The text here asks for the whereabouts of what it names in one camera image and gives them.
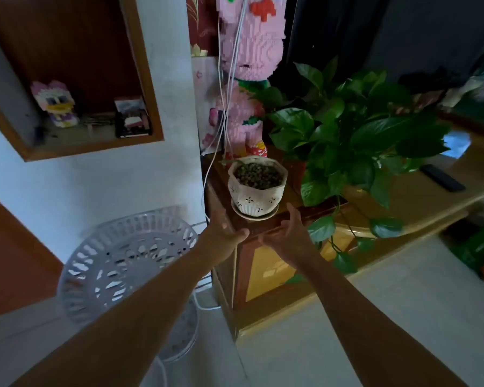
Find red floral curtain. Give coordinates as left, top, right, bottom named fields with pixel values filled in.
left=186, top=0, right=219, bottom=58

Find clay pebbles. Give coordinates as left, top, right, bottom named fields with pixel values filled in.
left=235, top=162, right=283, bottom=189

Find black remote control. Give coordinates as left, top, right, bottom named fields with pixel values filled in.
left=421, top=164, right=467, bottom=193

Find wooden tv cabinet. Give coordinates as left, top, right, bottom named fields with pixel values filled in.
left=202, top=113, right=484, bottom=341

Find white cable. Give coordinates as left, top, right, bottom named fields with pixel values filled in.
left=202, top=0, right=248, bottom=222

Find duck brick figure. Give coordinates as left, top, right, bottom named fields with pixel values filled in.
left=31, top=80, right=80, bottom=128

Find wooden wall niche frame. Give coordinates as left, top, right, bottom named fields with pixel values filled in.
left=0, top=0, right=164, bottom=162

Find white electric fan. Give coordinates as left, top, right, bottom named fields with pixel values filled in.
left=57, top=206, right=201, bottom=363

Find white ceramic saucer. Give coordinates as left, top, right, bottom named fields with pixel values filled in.
left=231, top=201, right=280, bottom=221

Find green leafy pothos plant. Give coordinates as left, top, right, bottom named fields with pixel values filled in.
left=252, top=56, right=452, bottom=275

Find white ceramic flower pot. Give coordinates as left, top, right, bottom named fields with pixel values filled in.
left=227, top=156, right=288, bottom=217

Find pink brick figure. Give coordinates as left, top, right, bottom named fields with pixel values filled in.
left=208, top=0, right=288, bottom=157

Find black television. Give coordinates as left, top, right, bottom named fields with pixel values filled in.
left=282, top=0, right=484, bottom=97

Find person's left forearm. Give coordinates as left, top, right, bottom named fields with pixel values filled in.
left=10, top=238, right=218, bottom=387

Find person's right forearm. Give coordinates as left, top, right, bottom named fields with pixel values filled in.
left=290, top=249, right=468, bottom=387

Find person's right hand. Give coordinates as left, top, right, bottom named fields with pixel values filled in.
left=259, top=203, right=318, bottom=270

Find person's left hand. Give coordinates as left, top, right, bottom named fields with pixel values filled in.
left=199, top=207, right=250, bottom=267

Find green plastic bag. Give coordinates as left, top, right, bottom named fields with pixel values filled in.
left=448, top=224, right=484, bottom=278

